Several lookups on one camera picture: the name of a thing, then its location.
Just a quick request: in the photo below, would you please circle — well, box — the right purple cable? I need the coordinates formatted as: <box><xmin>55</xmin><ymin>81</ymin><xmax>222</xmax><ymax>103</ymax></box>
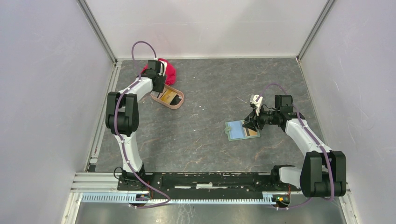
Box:
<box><xmin>260</xmin><ymin>83</ymin><xmax>335</xmax><ymax>211</ymax></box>

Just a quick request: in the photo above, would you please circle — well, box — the aluminium frame rail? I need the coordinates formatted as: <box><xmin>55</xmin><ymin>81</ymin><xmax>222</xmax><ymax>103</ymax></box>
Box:
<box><xmin>71</xmin><ymin>173</ymin><xmax>350</xmax><ymax>205</ymax></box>

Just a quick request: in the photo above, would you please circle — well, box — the purple cable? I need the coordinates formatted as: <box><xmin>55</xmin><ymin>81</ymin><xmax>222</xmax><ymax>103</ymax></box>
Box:
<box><xmin>260</xmin><ymin>83</ymin><xmax>335</xmax><ymax>211</ymax></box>
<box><xmin>113</xmin><ymin>41</ymin><xmax>171</xmax><ymax>209</ymax></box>

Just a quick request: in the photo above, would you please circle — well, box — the gold card in tray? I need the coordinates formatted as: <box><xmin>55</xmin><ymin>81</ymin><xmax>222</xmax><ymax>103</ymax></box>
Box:
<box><xmin>159</xmin><ymin>89</ymin><xmax>177</xmax><ymax>104</ymax></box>

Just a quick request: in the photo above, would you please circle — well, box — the red crumpled cloth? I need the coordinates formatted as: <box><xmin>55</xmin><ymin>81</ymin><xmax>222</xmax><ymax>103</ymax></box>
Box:
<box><xmin>158</xmin><ymin>58</ymin><xmax>177</xmax><ymax>85</ymax></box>

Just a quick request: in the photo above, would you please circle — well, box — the green card holder wallet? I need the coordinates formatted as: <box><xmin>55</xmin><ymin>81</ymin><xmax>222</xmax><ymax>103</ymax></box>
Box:
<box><xmin>224</xmin><ymin>120</ymin><xmax>260</xmax><ymax>141</ymax></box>

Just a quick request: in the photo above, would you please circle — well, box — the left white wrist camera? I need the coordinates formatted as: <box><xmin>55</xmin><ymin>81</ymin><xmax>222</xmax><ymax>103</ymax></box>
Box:
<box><xmin>154</xmin><ymin>58</ymin><xmax>168</xmax><ymax>76</ymax></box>

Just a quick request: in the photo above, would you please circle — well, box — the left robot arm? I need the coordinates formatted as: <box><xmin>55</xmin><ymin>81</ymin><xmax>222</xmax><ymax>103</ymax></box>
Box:
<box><xmin>105</xmin><ymin>59</ymin><xmax>168</xmax><ymax>190</ymax></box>

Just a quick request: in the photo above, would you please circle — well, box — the pink oval card tray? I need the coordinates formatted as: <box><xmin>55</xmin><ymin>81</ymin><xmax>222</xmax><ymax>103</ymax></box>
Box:
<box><xmin>150</xmin><ymin>85</ymin><xmax>184</xmax><ymax>110</ymax></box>

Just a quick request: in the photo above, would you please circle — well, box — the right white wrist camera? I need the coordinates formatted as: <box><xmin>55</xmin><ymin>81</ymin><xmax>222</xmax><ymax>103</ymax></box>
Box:
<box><xmin>249</xmin><ymin>94</ymin><xmax>263</xmax><ymax>116</ymax></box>

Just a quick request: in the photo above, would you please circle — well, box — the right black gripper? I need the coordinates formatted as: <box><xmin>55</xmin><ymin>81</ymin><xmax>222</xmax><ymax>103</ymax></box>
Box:
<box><xmin>242</xmin><ymin>104</ymin><xmax>279</xmax><ymax>132</ymax></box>

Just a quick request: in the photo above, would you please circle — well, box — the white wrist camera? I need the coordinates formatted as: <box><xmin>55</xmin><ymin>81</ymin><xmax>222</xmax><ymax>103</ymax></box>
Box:
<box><xmin>249</xmin><ymin>94</ymin><xmax>263</xmax><ymax>116</ymax></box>
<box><xmin>154</xmin><ymin>58</ymin><xmax>168</xmax><ymax>76</ymax></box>

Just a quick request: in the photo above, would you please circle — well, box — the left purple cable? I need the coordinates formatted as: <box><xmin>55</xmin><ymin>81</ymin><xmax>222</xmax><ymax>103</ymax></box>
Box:
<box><xmin>113</xmin><ymin>41</ymin><xmax>171</xmax><ymax>209</ymax></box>

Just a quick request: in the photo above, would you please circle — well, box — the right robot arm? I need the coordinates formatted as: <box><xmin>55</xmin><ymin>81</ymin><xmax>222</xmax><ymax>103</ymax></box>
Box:
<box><xmin>242</xmin><ymin>95</ymin><xmax>347</xmax><ymax>199</ymax></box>

